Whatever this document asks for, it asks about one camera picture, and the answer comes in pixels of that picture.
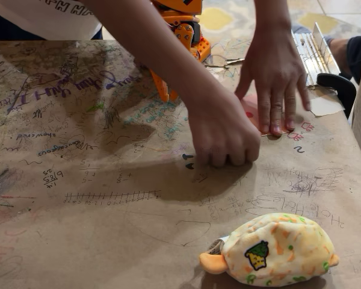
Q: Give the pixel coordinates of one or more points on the grey yellow patterned rug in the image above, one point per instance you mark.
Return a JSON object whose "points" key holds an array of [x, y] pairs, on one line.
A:
{"points": [[228, 18]]}

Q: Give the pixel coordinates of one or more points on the person's right hand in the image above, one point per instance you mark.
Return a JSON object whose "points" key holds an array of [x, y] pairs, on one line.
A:
{"points": [[225, 135]]}

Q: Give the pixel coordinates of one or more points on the scribbled brown paper table cover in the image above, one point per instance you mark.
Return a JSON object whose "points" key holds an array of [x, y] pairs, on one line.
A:
{"points": [[93, 225]]}

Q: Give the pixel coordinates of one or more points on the person's left hand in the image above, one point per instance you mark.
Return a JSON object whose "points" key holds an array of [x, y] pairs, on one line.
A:
{"points": [[273, 75]]}

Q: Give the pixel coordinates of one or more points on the person's right forearm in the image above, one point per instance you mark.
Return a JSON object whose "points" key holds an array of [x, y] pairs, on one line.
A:
{"points": [[150, 42]]}

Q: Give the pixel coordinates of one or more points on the white paper scrap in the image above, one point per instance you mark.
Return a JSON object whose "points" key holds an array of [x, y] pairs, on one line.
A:
{"points": [[326, 106]]}

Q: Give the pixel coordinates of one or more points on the person's left forearm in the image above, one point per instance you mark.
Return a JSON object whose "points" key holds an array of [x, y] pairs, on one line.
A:
{"points": [[272, 18]]}

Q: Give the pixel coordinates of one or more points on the white orange plush toy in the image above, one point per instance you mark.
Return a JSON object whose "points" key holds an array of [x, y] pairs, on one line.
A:
{"points": [[276, 250]]}

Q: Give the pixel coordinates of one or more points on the pink sticky note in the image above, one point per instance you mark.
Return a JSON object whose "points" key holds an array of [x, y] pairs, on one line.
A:
{"points": [[254, 108]]}

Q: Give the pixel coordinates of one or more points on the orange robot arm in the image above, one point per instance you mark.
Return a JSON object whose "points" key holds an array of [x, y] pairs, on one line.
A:
{"points": [[186, 33]]}

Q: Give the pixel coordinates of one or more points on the small red oval object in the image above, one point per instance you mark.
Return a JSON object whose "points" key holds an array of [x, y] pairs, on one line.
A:
{"points": [[249, 115]]}

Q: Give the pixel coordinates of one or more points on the seated person's leg, dark trousers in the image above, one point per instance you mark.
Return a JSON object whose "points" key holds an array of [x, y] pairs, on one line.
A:
{"points": [[359, 51]]}

